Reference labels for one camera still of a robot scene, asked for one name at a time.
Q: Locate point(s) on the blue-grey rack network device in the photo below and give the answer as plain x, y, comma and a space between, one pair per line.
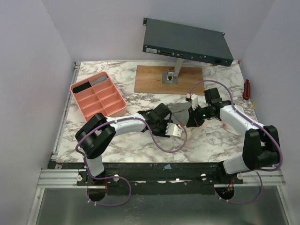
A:
186, 42

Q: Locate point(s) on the metal support stand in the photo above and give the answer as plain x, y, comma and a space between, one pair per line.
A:
174, 71

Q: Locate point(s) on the grey striped item in tray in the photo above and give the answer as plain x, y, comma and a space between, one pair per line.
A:
99, 80

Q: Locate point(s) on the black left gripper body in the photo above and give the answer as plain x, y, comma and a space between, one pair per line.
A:
160, 130

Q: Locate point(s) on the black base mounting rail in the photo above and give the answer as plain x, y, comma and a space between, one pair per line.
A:
151, 178

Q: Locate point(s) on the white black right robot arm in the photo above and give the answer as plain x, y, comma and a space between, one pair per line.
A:
260, 147

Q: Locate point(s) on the pink compartment organizer tray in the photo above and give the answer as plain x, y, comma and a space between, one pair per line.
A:
104, 98

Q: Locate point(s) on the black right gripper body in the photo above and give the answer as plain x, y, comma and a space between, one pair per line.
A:
193, 116

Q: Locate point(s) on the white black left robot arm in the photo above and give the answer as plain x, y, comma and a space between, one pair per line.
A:
97, 133

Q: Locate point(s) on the grey cream underwear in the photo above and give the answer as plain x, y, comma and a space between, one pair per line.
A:
180, 115

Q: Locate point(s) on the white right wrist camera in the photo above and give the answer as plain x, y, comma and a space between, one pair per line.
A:
193, 100

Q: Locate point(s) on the wooden base board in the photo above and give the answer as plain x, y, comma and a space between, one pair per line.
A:
160, 80

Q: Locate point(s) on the red black utility knife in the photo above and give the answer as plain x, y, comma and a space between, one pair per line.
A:
246, 92

